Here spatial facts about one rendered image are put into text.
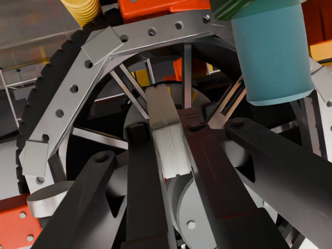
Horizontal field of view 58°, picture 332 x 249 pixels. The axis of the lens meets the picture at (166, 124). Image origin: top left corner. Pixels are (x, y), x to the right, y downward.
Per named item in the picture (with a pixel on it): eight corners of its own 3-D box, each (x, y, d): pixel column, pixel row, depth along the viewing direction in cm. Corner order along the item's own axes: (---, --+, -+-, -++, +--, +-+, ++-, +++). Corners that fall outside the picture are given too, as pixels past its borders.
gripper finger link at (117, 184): (165, 187, 13) (100, 204, 13) (156, 139, 18) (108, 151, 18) (157, 159, 13) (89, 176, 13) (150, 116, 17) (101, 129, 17)
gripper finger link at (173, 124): (165, 124, 14) (181, 120, 14) (154, 85, 20) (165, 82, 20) (178, 177, 15) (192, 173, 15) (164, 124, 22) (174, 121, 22)
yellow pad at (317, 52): (284, 51, 102) (287, 65, 102) (309, 45, 88) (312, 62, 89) (322, 42, 103) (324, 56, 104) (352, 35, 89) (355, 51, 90)
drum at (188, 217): (147, 142, 55) (165, 212, 57) (159, 175, 34) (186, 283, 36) (219, 123, 56) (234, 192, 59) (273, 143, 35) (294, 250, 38)
